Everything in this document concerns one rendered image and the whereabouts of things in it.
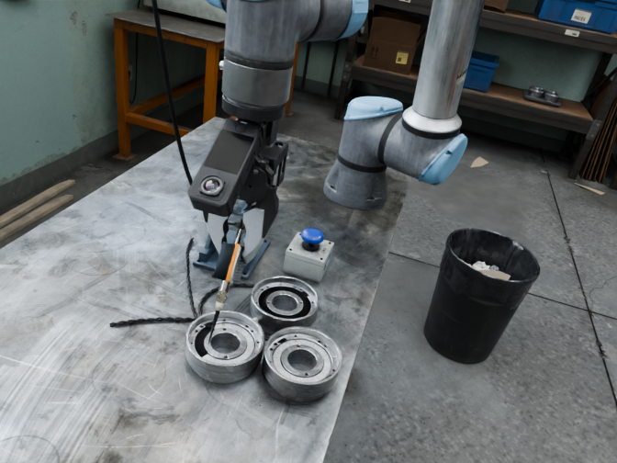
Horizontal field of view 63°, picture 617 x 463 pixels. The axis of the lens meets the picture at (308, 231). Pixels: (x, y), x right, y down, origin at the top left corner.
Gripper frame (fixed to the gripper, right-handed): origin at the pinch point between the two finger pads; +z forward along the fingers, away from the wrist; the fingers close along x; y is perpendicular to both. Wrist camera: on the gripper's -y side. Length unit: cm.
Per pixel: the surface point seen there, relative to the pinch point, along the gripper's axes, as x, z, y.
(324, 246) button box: -8.8, 10.5, 23.9
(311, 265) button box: -7.9, 12.0, 19.2
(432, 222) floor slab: -46, 95, 210
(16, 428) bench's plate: 15.9, 15.1, -22.1
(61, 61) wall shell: 148, 37, 162
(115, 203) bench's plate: 33.9, 15.1, 26.2
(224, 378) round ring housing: -3.2, 13.4, -8.3
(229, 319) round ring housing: -0.1, 12.1, 1.1
